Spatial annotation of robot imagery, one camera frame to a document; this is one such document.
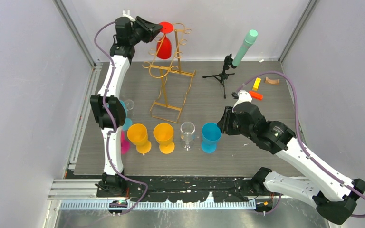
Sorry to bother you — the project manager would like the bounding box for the blue wine glass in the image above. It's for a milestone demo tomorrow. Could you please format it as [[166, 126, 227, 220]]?
[[201, 123, 222, 153], [120, 101, 133, 131]]

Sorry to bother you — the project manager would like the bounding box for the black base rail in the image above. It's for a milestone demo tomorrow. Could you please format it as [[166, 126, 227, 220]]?
[[96, 174, 284, 204]]

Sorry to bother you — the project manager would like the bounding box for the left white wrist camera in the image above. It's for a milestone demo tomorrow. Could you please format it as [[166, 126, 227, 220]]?
[[123, 9, 135, 22]]

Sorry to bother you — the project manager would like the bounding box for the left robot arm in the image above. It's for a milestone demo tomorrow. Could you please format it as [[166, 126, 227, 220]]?
[[89, 15, 163, 197]]

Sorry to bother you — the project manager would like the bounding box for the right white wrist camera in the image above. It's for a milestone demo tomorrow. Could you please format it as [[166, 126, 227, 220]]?
[[232, 90, 252, 108]]

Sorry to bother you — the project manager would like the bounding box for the clear wine glass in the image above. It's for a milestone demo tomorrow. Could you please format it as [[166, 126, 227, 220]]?
[[124, 99, 134, 111], [180, 122, 196, 151]]

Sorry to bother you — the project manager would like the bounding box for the black tripod stand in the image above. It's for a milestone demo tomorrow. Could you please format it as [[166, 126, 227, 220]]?
[[202, 54, 236, 99]]

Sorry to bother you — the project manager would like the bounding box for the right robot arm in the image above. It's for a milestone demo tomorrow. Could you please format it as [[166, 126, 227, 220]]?
[[217, 102, 365, 225]]

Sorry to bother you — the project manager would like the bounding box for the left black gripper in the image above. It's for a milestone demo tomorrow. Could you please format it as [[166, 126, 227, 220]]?
[[129, 17, 163, 46]]

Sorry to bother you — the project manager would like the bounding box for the orange block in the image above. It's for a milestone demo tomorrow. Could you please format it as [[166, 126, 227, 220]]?
[[249, 91, 263, 100]]

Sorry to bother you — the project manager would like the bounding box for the yellow block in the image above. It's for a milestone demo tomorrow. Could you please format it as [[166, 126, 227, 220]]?
[[252, 77, 261, 91]]

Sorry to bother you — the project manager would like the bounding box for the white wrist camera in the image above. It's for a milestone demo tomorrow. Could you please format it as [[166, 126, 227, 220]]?
[[123, 9, 135, 22], [232, 90, 252, 108]]

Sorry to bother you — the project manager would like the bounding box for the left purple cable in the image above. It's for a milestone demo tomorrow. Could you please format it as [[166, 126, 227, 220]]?
[[94, 21, 148, 215]]

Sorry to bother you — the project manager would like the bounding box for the yellow wine glass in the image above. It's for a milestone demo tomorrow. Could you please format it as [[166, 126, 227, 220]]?
[[153, 123, 175, 154], [127, 123, 152, 154]]

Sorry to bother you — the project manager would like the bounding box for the mint green microphone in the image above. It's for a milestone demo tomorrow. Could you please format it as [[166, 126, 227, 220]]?
[[231, 29, 258, 68]]

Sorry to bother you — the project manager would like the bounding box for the pink wine glass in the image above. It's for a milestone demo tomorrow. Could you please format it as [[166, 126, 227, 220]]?
[[120, 131, 130, 154]]

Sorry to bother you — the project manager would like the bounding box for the red wine glass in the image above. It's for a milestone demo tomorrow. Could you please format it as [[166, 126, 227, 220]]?
[[156, 21, 174, 59]]

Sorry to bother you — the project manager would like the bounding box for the gold wire glass rack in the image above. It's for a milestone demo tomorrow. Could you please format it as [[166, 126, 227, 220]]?
[[142, 23, 196, 124]]

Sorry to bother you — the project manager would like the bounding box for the wooden arch block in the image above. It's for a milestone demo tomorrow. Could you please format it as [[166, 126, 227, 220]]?
[[265, 77, 280, 85]]

